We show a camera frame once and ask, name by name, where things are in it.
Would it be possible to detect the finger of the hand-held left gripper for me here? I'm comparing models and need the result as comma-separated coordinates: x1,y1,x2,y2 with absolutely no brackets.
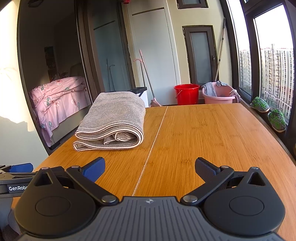
0,171,38,181
0,163,35,173

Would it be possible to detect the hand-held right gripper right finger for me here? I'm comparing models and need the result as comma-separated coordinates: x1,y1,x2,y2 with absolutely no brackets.
180,157,266,207

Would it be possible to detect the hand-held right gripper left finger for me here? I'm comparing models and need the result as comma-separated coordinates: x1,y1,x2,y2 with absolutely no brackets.
32,157,119,207

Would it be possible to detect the striped knit shirt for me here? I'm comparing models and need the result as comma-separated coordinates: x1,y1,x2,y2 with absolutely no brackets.
73,91,146,152

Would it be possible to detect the pink plastic basin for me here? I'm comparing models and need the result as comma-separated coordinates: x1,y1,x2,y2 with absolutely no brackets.
202,82,237,104

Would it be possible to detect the red plastic bucket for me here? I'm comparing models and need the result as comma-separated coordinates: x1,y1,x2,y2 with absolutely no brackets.
174,84,200,105

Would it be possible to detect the bed with pink floral blanket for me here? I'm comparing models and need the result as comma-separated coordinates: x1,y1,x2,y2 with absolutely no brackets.
29,76,92,147

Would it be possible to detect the pink cloth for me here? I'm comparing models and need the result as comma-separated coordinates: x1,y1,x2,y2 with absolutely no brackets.
230,89,241,103

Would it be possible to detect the grey cloth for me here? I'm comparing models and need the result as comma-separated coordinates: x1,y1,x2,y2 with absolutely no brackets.
202,82,217,96

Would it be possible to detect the green knitted shoe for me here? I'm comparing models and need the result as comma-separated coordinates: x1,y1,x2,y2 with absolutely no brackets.
268,109,287,133
251,97,270,113

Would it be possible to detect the white trash bin black lid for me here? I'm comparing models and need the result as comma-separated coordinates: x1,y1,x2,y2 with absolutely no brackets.
129,87,148,108

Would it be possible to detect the pink hooked pole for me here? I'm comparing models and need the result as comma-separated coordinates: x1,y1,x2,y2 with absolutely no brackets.
133,59,146,88

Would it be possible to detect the brown frosted glass door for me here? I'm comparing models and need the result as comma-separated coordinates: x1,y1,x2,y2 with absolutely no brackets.
182,25,219,85

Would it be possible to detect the metal mop pole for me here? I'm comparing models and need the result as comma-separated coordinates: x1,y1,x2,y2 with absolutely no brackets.
214,17,226,82

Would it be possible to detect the white closet door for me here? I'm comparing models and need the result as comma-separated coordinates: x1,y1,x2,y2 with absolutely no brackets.
127,0,181,107

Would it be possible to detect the dark window frame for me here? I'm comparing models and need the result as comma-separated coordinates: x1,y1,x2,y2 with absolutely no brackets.
220,0,296,160

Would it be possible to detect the brown sliding door frame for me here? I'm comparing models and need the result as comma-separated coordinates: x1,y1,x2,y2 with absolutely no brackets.
17,0,136,156

